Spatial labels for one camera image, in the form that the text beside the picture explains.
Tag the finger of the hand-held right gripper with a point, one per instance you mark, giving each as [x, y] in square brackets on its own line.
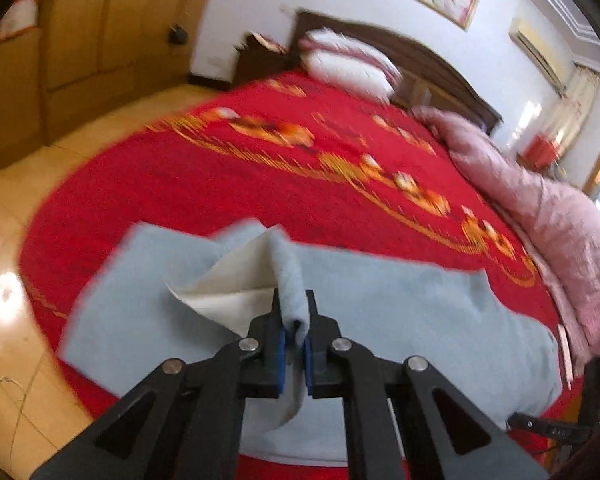
[545, 429]

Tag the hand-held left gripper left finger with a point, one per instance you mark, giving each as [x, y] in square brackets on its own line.
[280, 360]

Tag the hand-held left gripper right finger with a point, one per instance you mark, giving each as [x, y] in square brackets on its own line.
[310, 365]

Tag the light blue-grey pants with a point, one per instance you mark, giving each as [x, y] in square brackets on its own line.
[405, 305]

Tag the red floral printed blanket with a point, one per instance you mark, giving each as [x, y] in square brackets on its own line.
[230, 180]

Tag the pink checked quilt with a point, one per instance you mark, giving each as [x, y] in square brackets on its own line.
[545, 210]

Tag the cream and red curtain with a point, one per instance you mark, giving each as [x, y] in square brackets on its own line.
[567, 120]

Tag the white pillow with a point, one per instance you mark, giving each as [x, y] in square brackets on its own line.
[340, 75]

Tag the dark wooden nightstand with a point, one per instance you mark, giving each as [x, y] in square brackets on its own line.
[260, 65]

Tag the brown cloth on nightstand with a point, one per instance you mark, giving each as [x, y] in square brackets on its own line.
[270, 42]

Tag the stacked white pink pillows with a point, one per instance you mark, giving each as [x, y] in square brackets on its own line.
[350, 47]

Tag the dark wooden headboard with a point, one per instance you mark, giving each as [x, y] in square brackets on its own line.
[430, 67]

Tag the small black hanging bag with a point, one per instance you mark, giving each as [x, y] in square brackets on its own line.
[177, 34]

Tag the wooden wardrobe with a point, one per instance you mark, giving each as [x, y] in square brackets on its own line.
[80, 50]

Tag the wall air conditioner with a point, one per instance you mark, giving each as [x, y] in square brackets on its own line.
[537, 52]

